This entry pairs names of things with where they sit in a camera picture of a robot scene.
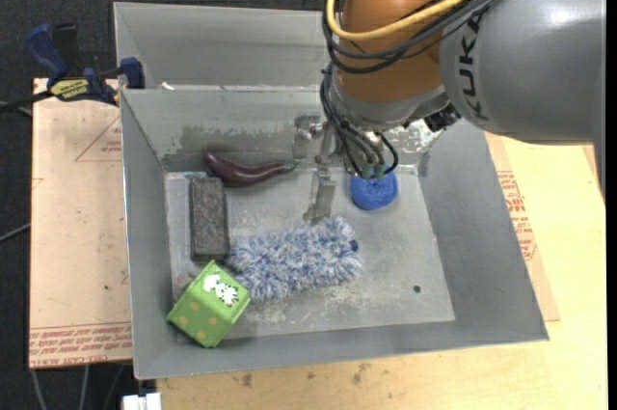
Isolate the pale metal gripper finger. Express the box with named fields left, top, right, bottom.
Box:
left=292, top=112, right=323, bottom=160
left=303, top=170, right=337, bottom=226

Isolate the blue sponge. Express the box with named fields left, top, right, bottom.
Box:
left=348, top=168, right=400, bottom=211

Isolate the blue and white fluffy duster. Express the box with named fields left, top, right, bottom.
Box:
left=225, top=215, right=366, bottom=302

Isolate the purple toy eggplant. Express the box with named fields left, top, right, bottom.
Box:
left=202, top=150, right=301, bottom=189

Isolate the grey metal bin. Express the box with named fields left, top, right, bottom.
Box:
left=113, top=1, right=550, bottom=381

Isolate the red-brown flat block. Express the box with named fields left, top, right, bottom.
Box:
left=188, top=176, right=232, bottom=263

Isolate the green soft cube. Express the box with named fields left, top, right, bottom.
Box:
left=165, top=259, right=253, bottom=349

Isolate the brown cardboard board red print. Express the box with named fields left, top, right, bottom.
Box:
left=27, top=77, right=562, bottom=371

